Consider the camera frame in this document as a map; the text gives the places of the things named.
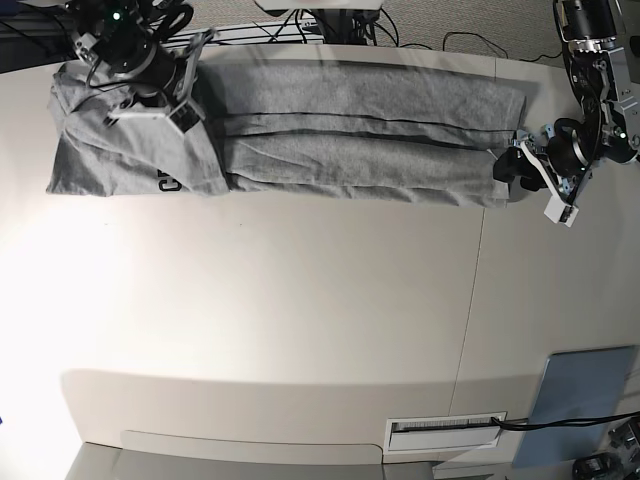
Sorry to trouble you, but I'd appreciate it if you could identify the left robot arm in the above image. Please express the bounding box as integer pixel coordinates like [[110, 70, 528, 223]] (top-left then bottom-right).
[[541, 1, 639, 183]]

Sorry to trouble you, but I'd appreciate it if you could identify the blue-grey mat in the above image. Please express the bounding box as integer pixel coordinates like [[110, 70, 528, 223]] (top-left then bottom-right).
[[512, 346, 637, 469]]

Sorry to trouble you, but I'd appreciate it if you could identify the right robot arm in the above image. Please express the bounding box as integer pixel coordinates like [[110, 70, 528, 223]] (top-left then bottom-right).
[[65, 1, 215, 135]]

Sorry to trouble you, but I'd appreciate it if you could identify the black cable over mat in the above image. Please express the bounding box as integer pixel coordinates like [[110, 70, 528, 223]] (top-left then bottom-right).
[[492, 412, 640, 432]]

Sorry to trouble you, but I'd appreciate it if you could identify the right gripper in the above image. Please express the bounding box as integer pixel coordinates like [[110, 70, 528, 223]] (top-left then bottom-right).
[[97, 29, 216, 134]]

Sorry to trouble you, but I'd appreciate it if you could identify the grey T-shirt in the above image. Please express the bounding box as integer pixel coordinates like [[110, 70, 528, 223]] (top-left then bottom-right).
[[47, 62, 526, 207]]

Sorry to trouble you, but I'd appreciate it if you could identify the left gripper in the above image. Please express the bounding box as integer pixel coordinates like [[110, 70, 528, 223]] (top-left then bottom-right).
[[493, 117, 595, 192]]

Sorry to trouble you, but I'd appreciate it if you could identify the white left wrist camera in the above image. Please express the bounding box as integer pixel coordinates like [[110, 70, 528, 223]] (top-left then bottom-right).
[[544, 196, 579, 228]]

